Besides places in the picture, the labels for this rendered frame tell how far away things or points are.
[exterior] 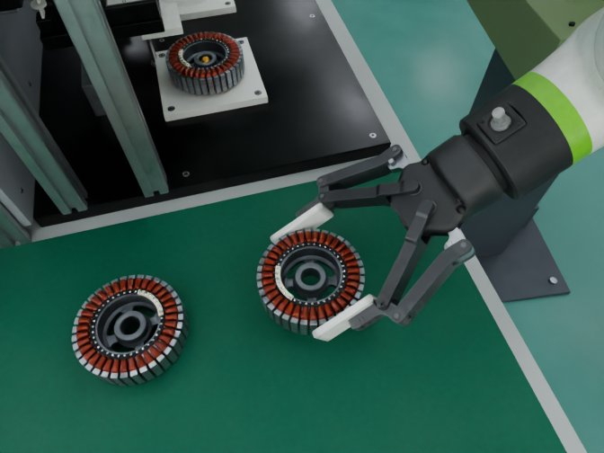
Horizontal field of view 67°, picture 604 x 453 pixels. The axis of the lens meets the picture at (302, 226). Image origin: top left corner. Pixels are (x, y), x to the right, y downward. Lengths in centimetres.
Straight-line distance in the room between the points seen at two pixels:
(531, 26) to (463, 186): 43
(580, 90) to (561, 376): 109
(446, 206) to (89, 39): 35
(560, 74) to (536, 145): 6
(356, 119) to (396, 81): 134
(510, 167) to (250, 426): 34
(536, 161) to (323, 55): 45
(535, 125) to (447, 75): 166
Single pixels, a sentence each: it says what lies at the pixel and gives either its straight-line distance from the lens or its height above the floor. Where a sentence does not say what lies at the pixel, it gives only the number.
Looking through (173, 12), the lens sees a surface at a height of 88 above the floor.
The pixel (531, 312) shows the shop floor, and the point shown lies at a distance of 149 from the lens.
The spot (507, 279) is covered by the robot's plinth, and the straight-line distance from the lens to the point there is 149.
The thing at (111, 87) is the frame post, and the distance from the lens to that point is 50.
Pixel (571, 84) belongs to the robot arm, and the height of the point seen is 98.
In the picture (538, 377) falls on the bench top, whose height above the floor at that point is 75.
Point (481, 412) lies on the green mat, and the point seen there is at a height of 75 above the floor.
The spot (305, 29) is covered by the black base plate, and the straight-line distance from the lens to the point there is 85.
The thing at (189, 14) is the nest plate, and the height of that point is 78.
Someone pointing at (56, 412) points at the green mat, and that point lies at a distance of 55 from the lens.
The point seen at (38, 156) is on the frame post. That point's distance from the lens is 57.
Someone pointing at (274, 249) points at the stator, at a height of 81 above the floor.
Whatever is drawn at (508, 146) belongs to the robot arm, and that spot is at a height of 95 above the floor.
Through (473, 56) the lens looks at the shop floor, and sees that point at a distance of 223.
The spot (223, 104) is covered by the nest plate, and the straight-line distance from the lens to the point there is 69.
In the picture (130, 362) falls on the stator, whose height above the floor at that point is 79.
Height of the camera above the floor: 123
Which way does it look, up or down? 56 degrees down
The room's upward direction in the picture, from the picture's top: straight up
